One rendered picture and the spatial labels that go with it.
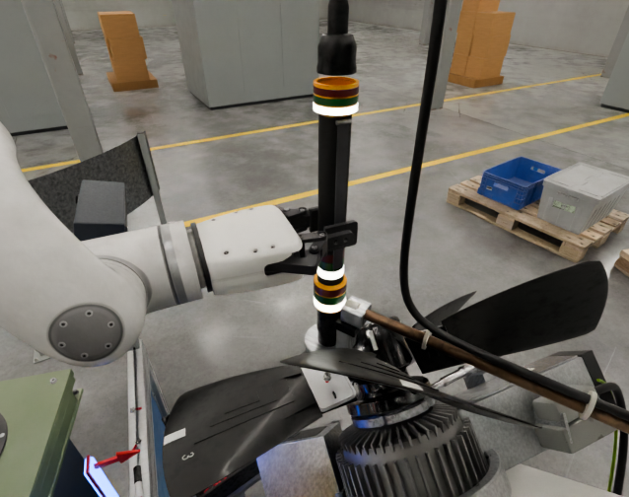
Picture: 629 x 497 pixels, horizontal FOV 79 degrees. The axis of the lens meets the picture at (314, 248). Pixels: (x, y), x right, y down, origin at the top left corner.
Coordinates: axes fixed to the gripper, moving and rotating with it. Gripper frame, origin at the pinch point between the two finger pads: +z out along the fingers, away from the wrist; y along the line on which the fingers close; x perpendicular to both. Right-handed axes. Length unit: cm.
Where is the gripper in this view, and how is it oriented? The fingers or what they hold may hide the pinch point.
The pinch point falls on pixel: (332, 226)
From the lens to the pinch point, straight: 45.2
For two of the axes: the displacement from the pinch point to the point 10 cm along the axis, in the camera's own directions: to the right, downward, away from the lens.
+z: 9.2, -2.4, 3.0
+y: 3.8, 5.3, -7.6
